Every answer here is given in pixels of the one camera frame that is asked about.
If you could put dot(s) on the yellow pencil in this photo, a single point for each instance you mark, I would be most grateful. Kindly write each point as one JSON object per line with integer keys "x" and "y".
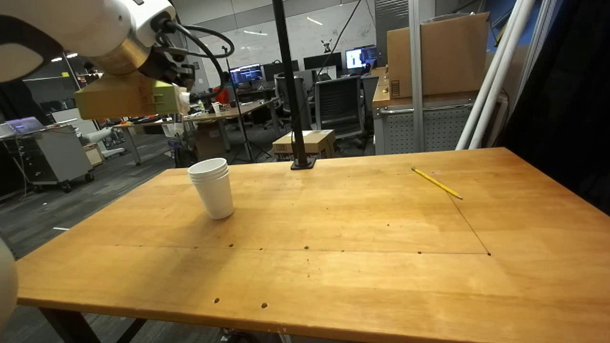
{"x": 437, "y": 184}

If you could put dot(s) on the open laptop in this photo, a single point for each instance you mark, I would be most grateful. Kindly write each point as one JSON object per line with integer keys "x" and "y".
{"x": 24, "y": 125}

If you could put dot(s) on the dark office chair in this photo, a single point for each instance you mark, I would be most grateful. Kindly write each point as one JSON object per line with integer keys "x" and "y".
{"x": 338, "y": 106}

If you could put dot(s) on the large brown cardboard box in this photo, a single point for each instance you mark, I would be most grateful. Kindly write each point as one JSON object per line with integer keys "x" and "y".
{"x": 439, "y": 54}

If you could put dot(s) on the small wooden box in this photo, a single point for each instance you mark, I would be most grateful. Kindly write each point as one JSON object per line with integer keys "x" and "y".
{"x": 306, "y": 142}

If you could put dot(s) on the black curtain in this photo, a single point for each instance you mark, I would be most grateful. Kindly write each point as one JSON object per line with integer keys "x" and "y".
{"x": 565, "y": 96}

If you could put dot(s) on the white vertical pole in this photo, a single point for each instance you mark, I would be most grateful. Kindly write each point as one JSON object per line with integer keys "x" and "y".
{"x": 416, "y": 77}

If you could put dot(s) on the white paper cup stack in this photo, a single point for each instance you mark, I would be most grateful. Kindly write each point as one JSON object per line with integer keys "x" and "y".
{"x": 214, "y": 188}

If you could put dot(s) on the white slanted pipe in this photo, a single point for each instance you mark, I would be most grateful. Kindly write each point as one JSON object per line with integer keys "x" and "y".
{"x": 508, "y": 77}
{"x": 492, "y": 77}

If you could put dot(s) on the black clamped camera pole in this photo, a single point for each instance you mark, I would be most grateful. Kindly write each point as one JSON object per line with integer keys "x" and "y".
{"x": 287, "y": 77}

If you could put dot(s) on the green box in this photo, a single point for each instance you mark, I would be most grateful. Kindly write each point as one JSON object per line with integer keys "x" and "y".
{"x": 167, "y": 98}

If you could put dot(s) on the grey metal mesh cabinet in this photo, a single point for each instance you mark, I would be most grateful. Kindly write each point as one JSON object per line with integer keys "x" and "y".
{"x": 401, "y": 127}

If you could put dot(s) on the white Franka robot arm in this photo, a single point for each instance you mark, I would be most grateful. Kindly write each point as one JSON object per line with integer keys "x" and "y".
{"x": 77, "y": 20}

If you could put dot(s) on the lit computer monitor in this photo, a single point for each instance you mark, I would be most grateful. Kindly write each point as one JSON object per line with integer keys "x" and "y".
{"x": 361, "y": 58}
{"x": 247, "y": 75}

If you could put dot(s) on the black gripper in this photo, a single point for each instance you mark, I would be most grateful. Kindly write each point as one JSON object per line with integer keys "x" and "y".
{"x": 172, "y": 66}

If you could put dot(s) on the grey rolling cart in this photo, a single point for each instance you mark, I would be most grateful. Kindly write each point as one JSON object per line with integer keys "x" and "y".
{"x": 60, "y": 155}

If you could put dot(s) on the tan cardboard box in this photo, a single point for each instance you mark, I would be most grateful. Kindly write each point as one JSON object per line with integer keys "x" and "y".
{"x": 115, "y": 96}

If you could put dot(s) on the wooden office desk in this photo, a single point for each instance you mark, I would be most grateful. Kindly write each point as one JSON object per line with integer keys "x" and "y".
{"x": 216, "y": 117}

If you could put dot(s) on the black table leg frame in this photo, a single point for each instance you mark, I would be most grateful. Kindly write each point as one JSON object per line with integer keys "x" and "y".
{"x": 67, "y": 325}

